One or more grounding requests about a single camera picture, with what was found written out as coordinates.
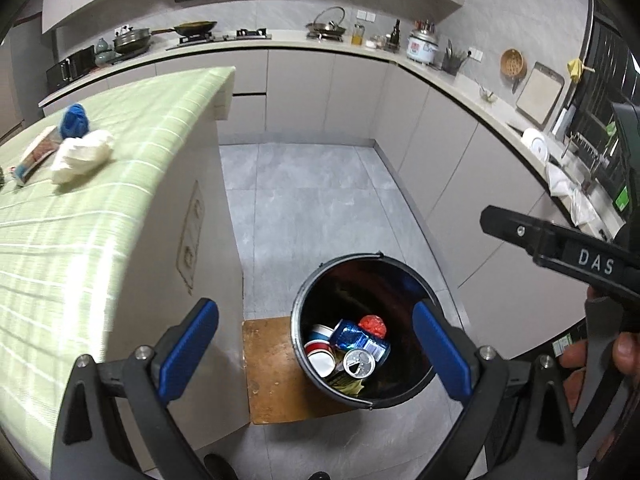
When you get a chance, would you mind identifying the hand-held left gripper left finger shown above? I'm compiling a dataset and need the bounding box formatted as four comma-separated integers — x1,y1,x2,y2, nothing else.
50,297,221,480

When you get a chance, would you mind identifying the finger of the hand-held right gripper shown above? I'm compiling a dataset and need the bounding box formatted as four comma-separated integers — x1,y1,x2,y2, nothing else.
480,205,563,263

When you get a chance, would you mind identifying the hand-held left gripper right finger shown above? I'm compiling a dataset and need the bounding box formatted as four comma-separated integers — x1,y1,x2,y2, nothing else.
411,300,581,480

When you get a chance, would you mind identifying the red plastic bag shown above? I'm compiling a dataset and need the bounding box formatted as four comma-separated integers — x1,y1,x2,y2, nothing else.
359,315,389,339

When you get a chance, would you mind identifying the black and yellow can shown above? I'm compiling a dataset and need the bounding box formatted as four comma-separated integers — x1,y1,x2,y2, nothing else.
330,349,377,397

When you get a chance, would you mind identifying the blue soda can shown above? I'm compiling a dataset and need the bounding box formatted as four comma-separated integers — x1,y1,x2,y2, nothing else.
332,319,391,362

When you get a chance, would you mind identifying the black trash bin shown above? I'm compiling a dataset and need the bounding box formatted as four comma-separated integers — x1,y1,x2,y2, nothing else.
291,253,444,411

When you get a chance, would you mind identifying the red paper cup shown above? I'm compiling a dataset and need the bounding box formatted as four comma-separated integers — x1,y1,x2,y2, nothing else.
304,340,339,379

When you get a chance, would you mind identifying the person's right hand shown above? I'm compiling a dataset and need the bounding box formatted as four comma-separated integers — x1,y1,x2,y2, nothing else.
559,332,640,466

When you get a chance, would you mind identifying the white dish cloth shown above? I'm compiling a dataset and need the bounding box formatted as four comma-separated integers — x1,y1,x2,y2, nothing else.
545,160,602,229

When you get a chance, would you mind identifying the wooden board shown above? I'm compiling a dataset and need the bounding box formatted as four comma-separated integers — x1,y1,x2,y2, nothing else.
242,316,362,426

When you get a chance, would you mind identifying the white table base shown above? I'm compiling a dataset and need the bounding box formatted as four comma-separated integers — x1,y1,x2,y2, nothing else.
107,67,251,480

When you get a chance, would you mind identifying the person's black shoe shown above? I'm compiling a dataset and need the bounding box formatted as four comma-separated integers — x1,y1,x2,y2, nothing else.
202,454,254,480

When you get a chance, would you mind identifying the grey cutting board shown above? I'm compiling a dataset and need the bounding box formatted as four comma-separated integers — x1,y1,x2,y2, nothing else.
515,61,566,126

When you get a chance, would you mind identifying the black dish rack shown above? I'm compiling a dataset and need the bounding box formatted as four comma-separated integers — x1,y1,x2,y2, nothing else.
560,0,640,201

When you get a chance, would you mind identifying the hanging yellow rag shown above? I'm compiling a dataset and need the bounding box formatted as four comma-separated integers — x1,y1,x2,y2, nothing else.
567,57,596,84

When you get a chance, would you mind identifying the utensil holder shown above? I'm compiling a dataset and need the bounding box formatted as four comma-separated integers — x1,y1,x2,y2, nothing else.
442,40,469,76

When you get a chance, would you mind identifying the white rice cooker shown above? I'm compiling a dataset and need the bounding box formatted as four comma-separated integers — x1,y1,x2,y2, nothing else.
407,27,441,66

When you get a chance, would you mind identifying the white crumpled tissue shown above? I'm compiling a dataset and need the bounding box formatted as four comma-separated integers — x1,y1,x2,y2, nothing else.
50,130,115,184

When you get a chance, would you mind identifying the white milk carton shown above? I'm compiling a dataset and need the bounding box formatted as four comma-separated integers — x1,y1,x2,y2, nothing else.
12,126,64,187

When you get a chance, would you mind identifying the blue cloth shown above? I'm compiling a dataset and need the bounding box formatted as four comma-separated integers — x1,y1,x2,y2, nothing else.
60,104,91,140

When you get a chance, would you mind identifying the kettle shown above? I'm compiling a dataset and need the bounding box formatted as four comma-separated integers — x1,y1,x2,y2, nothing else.
306,6,347,41

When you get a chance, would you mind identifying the black microwave oven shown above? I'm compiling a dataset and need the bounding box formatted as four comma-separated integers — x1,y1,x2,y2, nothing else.
46,45,96,94

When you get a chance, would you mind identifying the gas stove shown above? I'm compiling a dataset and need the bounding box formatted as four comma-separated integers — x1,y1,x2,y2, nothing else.
165,29,274,51

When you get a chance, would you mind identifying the wok with glass lid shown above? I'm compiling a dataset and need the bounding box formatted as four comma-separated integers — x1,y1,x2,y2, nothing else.
112,25,154,55

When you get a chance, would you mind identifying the frying pan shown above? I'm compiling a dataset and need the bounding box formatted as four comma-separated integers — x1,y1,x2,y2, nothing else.
150,20,219,39

